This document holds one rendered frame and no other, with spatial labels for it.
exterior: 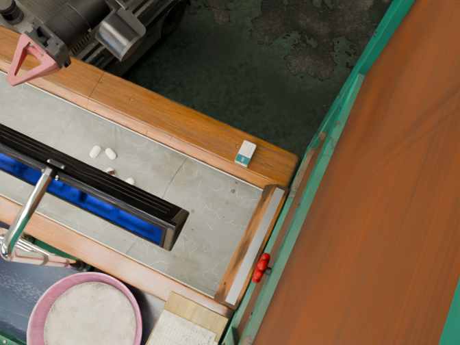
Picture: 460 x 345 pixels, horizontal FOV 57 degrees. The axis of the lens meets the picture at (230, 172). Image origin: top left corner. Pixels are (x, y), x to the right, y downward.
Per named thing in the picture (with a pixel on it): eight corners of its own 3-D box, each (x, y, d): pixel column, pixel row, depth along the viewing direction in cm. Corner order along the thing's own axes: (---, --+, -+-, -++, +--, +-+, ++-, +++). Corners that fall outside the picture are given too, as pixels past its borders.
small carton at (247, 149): (244, 142, 112) (244, 139, 110) (256, 147, 112) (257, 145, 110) (234, 161, 111) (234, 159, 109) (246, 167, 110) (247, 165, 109)
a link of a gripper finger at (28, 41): (31, 104, 74) (70, 66, 76) (23, 94, 67) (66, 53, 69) (-2, 76, 72) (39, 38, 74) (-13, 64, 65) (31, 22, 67)
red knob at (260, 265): (260, 252, 60) (263, 249, 56) (274, 259, 60) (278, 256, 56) (248, 280, 59) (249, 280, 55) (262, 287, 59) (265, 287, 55)
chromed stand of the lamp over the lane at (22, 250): (62, 180, 118) (-32, 118, 75) (126, 210, 116) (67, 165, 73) (25, 242, 114) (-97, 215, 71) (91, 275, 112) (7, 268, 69)
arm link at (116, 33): (116, -22, 78) (117, -47, 70) (163, 24, 80) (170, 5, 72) (70, 22, 76) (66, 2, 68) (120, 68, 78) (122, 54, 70)
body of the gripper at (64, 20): (64, 70, 76) (93, 42, 77) (57, 53, 66) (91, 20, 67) (34, 44, 74) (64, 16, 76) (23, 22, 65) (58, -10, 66)
